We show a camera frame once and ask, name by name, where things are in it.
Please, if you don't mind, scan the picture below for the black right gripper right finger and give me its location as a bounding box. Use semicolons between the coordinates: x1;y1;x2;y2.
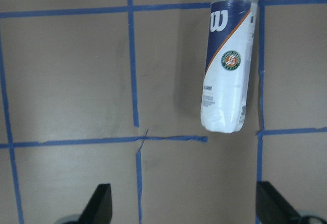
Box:
255;181;302;224

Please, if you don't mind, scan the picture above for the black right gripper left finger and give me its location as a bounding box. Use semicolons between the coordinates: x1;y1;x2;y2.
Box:
79;183;112;224

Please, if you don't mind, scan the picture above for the white blue tennis ball can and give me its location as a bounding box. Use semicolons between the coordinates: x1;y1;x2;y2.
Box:
200;0;259;134

